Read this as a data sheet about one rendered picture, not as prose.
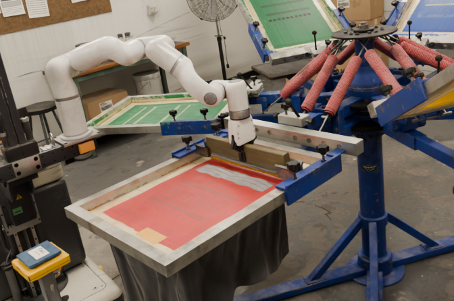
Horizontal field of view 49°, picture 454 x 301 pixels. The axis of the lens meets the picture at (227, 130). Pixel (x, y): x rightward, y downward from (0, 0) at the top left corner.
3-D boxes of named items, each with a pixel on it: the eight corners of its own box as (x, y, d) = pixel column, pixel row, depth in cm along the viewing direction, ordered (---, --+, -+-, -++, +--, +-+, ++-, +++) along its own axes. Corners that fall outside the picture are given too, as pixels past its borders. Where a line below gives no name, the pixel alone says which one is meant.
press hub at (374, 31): (390, 302, 245) (379, 30, 201) (324, 275, 273) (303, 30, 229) (426, 264, 270) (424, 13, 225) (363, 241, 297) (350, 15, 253)
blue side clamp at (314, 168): (288, 206, 159) (286, 186, 157) (277, 202, 163) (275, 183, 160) (342, 171, 178) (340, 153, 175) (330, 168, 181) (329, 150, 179)
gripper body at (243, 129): (242, 108, 186) (246, 135, 189) (222, 116, 179) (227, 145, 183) (256, 110, 180) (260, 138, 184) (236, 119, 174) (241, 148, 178)
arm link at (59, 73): (48, 102, 188) (37, 61, 183) (65, 93, 200) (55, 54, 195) (71, 100, 186) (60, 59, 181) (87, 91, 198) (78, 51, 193)
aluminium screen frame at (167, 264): (167, 278, 130) (165, 266, 128) (66, 216, 171) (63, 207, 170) (340, 167, 178) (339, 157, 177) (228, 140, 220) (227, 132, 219)
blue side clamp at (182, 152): (182, 170, 199) (178, 154, 197) (173, 167, 202) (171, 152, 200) (234, 144, 217) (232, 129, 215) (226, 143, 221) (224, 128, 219)
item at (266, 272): (206, 366, 155) (183, 250, 141) (198, 360, 158) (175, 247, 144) (298, 289, 184) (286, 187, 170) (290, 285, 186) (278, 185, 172)
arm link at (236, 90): (201, 86, 175) (207, 79, 184) (206, 114, 179) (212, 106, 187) (242, 81, 172) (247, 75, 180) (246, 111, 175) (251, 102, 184)
